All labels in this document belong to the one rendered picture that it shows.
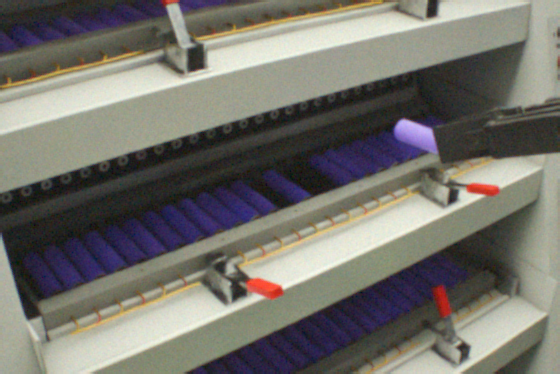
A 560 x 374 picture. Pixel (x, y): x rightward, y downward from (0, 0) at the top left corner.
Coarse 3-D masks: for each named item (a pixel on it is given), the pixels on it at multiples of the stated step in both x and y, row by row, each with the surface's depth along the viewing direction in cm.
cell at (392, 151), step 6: (372, 138) 85; (378, 138) 85; (372, 144) 85; (378, 144) 84; (384, 144) 84; (390, 144) 84; (384, 150) 84; (390, 150) 83; (396, 150) 83; (390, 156) 83; (396, 156) 82; (402, 156) 82; (408, 156) 82; (402, 162) 82
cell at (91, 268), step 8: (72, 240) 67; (64, 248) 67; (72, 248) 66; (80, 248) 66; (72, 256) 65; (80, 256) 65; (88, 256) 65; (80, 264) 64; (88, 264) 64; (96, 264) 64; (80, 272) 64; (88, 272) 63; (96, 272) 63; (104, 272) 63; (88, 280) 63
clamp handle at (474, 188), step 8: (448, 176) 76; (448, 184) 76; (456, 184) 75; (464, 184) 75; (472, 184) 73; (480, 184) 73; (488, 184) 72; (472, 192) 73; (480, 192) 72; (488, 192) 71; (496, 192) 71
